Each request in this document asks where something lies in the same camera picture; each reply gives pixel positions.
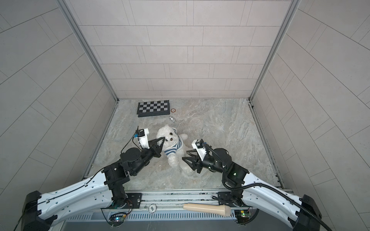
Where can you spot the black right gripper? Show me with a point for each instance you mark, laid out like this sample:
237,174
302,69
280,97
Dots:
194,161

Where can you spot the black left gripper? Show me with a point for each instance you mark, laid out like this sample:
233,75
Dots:
152,146

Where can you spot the white fluffy teddy bear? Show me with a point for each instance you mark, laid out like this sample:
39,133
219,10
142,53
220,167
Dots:
171,135

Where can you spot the blue white striped shirt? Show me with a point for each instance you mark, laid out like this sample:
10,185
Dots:
174,148

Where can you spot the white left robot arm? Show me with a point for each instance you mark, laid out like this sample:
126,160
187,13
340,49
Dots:
113,176

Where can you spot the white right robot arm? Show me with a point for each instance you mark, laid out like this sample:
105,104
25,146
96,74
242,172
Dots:
298,213

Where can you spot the folded black chess board box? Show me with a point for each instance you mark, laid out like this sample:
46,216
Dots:
153,108

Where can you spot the right green circuit board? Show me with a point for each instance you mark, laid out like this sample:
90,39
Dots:
242,216

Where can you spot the green circuit board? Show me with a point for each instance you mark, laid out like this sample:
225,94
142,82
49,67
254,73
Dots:
118,217
242,216

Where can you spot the left green circuit board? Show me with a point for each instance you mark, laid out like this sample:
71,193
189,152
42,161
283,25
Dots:
118,217

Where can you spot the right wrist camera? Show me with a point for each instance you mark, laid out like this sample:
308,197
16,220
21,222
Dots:
198,146

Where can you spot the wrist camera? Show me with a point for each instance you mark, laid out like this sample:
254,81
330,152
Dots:
198,146
142,136

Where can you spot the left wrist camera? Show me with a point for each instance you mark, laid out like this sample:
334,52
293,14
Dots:
142,136

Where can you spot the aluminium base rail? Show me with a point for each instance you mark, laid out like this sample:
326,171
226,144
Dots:
179,199

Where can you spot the beige wooden handle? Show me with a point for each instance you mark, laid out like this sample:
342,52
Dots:
221,210

